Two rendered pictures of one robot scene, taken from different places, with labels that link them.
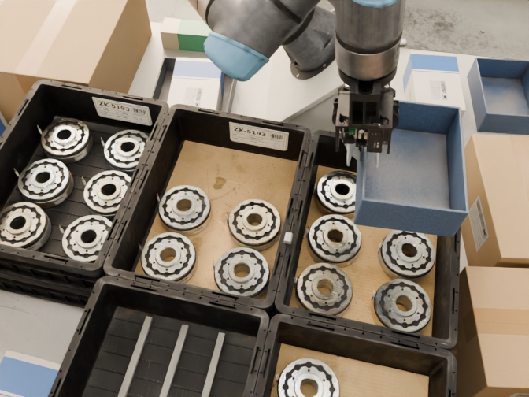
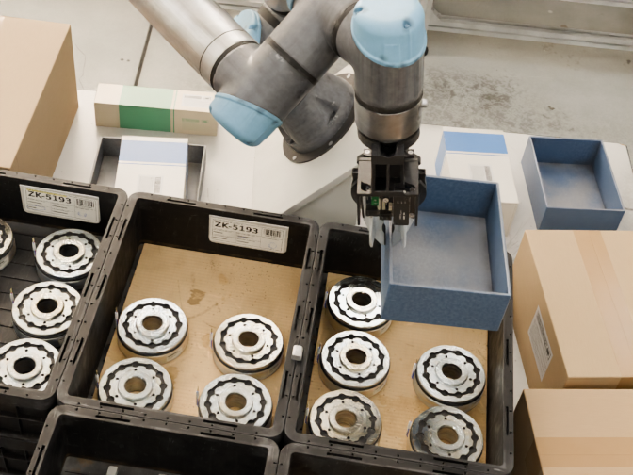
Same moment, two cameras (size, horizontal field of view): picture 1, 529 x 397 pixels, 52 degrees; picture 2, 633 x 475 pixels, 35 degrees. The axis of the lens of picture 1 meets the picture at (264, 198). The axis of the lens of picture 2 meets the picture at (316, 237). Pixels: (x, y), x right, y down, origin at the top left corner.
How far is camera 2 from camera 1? 0.47 m
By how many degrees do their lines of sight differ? 12
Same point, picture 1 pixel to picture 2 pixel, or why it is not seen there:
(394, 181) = (427, 270)
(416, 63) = (450, 143)
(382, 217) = (414, 306)
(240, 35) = (252, 95)
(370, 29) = (390, 89)
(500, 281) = (567, 405)
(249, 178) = (236, 290)
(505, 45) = (586, 126)
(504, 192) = (569, 299)
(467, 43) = (531, 124)
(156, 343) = not seen: outside the picture
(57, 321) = not seen: outside the picture
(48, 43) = not seen: outside the picture
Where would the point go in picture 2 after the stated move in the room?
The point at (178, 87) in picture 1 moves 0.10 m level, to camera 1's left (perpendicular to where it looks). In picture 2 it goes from (127, 176) to (70, 174)
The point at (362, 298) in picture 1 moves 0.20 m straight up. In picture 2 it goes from (395, 434) to (418, 350)
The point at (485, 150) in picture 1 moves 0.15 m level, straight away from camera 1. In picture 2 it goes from (543, 249) to (573, 196)
